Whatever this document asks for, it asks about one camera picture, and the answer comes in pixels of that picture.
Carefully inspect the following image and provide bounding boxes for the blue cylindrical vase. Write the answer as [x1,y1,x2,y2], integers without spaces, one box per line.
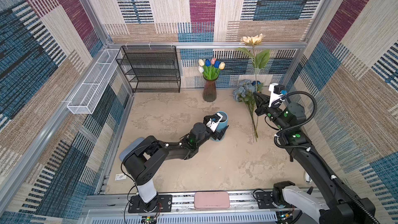
[211,111,228,142]

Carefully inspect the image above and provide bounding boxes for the cream sunflower stem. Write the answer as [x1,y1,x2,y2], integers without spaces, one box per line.
[236,33,271,94]

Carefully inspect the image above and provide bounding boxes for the pink ribbed glass vase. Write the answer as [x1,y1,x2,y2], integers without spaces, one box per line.
[203,79,217,102]

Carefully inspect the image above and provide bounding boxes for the cream white tulip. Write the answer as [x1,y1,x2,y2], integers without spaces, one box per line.
[198,59,205,66]

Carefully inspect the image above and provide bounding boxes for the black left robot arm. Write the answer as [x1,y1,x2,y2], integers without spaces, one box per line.
[119,122,229,213]

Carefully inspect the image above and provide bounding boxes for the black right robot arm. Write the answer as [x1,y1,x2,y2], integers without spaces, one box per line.
[254,91,379,224]

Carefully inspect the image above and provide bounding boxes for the pink rectangular case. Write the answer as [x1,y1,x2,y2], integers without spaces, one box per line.
[194,191,230,210]

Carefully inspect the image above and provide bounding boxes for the white stapler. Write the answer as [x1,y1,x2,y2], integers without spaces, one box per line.
[304,172,312,184]

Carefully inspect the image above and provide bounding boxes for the blue glasses case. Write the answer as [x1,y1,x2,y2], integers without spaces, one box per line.
[119,137,144,162]

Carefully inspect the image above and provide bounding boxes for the small white paper tag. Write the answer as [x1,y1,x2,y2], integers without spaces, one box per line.
[115,173,127,181]

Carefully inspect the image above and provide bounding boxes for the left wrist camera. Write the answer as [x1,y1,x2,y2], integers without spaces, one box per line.
[204,113,223,132]

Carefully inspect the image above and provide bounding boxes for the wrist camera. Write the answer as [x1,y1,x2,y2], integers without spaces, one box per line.
[204,113,223,132]
[268,83,287,108]

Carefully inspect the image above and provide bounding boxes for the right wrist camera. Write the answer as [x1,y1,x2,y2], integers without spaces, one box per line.
[268,83,287,108]

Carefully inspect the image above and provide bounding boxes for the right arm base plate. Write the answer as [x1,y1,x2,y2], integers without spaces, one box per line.
[253,190,292,209]

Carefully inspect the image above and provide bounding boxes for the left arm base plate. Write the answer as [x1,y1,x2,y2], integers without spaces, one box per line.
[128,195,173,214]

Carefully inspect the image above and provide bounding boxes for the black wire mesh shelf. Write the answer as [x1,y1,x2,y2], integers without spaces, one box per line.
[116,46,181,93]

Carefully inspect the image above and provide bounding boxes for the white wire mesh basket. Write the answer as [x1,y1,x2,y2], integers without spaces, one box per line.
[67,49,119,115]

